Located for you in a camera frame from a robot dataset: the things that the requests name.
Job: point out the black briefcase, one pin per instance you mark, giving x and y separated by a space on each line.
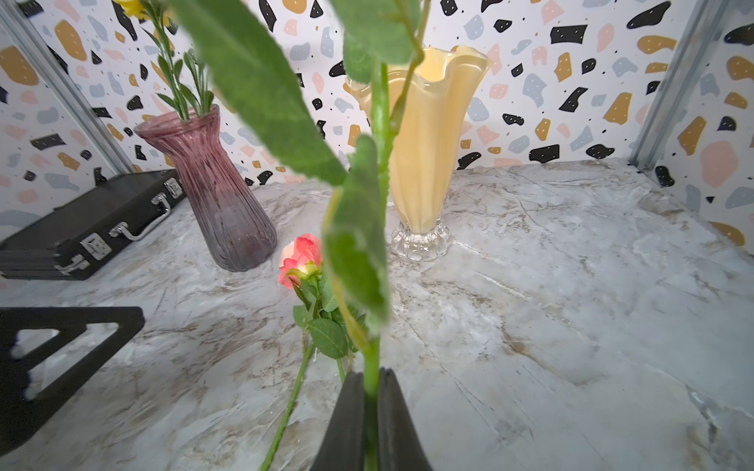
79 238

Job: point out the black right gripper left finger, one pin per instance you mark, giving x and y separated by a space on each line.
343 445

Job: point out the aluminium right corner post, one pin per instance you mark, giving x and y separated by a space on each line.
702 31

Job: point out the pink rose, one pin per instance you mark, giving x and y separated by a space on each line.
257 80
318 316

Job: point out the aluminium left corner post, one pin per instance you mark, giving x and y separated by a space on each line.
20 29

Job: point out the purple ribbed glass vase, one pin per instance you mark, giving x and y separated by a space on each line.
239 234

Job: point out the yellow fluted glass vase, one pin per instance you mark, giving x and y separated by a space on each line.
424 155

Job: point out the aluminium corner post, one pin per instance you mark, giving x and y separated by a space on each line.
702 31
20 29

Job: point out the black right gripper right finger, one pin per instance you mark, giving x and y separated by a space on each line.
399 445

